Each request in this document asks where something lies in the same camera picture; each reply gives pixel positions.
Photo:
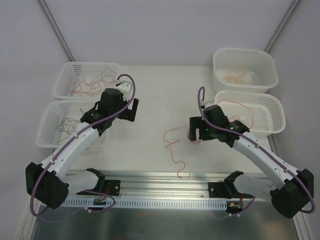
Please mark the right frame post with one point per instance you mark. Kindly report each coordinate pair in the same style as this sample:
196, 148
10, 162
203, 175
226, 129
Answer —
293, 6

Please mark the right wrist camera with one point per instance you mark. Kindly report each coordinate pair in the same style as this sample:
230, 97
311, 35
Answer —
206, 104

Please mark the rear right white tub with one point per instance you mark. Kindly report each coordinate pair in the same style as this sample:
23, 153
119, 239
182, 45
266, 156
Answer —
245, 70

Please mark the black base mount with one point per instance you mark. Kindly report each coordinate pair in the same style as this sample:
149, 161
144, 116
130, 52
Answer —
112, 187
218, 190

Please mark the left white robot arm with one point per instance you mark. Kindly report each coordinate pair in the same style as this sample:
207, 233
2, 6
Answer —
48, 182

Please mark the aluminium rail frame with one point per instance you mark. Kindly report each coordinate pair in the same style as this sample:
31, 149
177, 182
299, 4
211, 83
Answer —
260, 221

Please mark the white basket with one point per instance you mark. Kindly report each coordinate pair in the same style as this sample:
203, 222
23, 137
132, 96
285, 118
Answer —
84, 80
261, 113
60, 120

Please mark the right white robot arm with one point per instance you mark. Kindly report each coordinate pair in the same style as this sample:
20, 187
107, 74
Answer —
287, 188

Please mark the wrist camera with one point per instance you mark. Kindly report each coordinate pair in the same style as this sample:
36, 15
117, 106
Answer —
124, 87
206, 104

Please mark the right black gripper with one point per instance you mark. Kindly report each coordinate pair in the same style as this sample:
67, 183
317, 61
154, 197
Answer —
195, 127

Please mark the front right white basket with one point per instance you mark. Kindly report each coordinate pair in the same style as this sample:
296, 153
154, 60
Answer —
261, 113

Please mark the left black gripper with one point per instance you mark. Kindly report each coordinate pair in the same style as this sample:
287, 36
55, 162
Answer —
132, 110

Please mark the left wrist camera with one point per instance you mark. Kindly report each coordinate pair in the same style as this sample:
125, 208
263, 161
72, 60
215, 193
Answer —
124, 87

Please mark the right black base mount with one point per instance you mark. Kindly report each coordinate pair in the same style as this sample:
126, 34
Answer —
218, 190

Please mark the frame post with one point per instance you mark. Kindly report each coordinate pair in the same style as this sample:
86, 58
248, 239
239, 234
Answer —
293, 6
56, 29

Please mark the rear left white basket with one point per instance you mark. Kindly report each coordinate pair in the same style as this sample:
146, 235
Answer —
84, 80

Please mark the left frame post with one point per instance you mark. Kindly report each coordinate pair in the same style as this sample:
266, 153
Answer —
56, 29

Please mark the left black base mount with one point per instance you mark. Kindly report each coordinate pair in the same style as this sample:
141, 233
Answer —
112, 187

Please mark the front left white basket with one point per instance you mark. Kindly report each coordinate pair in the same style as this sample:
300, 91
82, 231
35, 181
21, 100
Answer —
60, 120

